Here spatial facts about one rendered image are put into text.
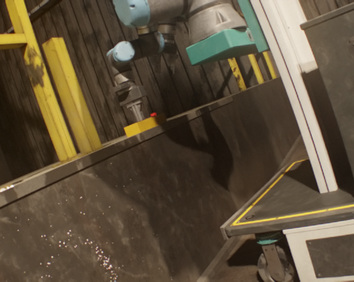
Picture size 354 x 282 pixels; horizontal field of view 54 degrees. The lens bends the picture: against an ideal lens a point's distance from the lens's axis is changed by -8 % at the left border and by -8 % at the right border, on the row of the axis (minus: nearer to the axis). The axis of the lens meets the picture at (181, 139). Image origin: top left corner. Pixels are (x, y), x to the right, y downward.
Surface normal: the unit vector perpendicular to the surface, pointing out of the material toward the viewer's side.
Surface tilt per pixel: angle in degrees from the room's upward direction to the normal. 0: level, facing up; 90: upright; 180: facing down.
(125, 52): 90
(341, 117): 90
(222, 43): 90
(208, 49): 90
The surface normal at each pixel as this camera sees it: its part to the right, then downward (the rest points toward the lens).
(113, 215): 0.83, -0.28
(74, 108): -0.43, 0.23
